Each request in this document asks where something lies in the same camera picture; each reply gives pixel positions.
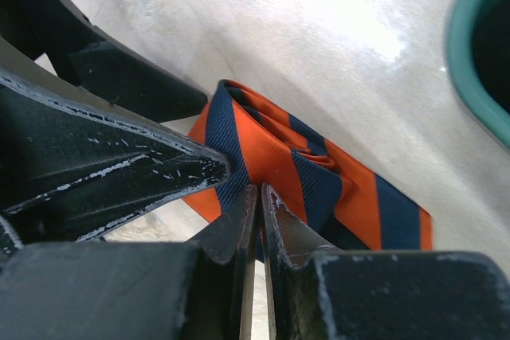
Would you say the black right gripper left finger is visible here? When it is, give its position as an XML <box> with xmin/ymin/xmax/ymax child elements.
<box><xmin>1</xmin><ymin>186</ymin><xmax>257</xmax><ymax>339</ymax></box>

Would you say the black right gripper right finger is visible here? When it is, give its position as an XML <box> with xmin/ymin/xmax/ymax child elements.
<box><xmin>261</xmin><ymin>185</ymin><xmax>509</xmax><ymax>339</ymax></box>

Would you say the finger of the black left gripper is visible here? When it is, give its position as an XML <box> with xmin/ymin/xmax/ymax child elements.
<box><xmin>1</xmin><ymin>68</ymin><xmax>230</xmax><ymax>259</ymax></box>
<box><xmin>1</xmin><ymin>0</ymin><xmax>207</xmax><ymax>123</ymax></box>

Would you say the orange navy striped tie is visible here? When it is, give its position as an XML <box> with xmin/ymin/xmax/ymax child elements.
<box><xmin>185</xmin><ymin>80</ymin><xmax>433</xmax><ymax>251</ymax></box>

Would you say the green compartment organizer box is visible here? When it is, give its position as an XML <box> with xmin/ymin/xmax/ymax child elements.
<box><xmin>445</xmin><ymin>0</ymin><xmax>509</xmax><ymax>147</ymax></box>

